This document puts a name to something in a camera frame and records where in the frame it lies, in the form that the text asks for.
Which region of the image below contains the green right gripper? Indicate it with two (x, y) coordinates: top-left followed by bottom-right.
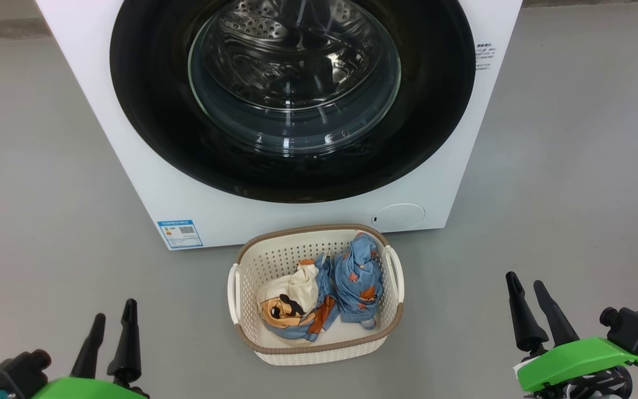
(506, 271), (638, 399)

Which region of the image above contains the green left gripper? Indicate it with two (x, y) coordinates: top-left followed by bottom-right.
(31, 299), (150, 399)

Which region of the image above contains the blue bear-print garment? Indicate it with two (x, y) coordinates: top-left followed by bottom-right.
(332, 233), (385, 330)

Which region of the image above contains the cream cartoon-print garment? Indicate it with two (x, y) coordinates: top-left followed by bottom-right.
(256, 255), (342, 342)

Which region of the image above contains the black round glass door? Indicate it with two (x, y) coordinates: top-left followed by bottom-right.
(110, 0), (476, 203)

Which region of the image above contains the white front-load washing machine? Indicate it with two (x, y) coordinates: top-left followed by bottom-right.
(35, 0), (523, 251)

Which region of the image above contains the cream perforated laundry basket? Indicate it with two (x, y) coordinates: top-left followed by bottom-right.
(227, 223), (405, 366)

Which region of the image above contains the blue energy label sticker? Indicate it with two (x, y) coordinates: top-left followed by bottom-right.
(157, 219), (204, 249)

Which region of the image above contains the white round filter cover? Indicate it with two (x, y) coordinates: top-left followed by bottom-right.
(372, 203), (426, 232)

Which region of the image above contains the small printed text label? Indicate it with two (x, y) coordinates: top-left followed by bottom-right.
(475, 42), (494, 71)

